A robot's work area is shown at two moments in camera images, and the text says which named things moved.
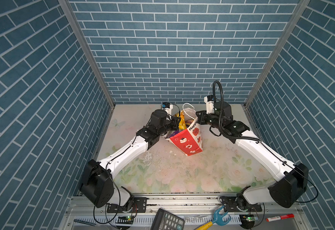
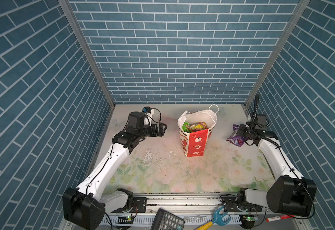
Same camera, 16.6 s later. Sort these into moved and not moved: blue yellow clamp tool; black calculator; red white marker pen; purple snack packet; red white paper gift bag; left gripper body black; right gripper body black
Moved: right gripper body black; red white paper gift bag; purple snack packet; left gripper body black
Not moved: red white marker pen; blue yellow clamp tool; black calculator
